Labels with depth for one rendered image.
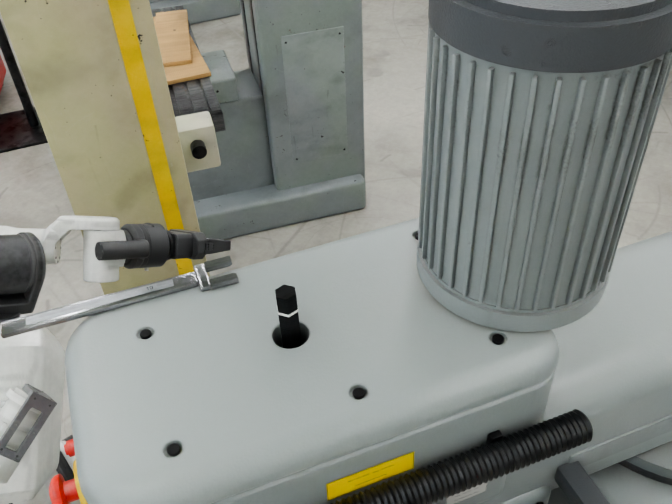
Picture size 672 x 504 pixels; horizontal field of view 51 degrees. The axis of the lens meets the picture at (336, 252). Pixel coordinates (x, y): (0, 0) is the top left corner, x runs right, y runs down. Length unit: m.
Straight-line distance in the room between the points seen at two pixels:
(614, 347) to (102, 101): 1.90
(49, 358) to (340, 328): 0.56
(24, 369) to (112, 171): 1.52
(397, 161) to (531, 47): 3.78
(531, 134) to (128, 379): 0.42
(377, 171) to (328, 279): 3.47
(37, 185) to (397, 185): 2.17
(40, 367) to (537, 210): 0.78
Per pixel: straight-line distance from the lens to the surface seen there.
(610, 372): 0.88
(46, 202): 4.42
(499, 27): 0.53
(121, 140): 2.51
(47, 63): 2.38
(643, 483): 1.09
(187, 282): 0.76
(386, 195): 4.01
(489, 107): 0.57
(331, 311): 0.72
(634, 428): 0.97
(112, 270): 1.37
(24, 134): 5.13
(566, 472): 0.93
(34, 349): 1.12
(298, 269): 0.77
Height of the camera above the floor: 2.41
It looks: 41 degrees down
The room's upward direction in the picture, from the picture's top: 3 degrees counter-clockwise
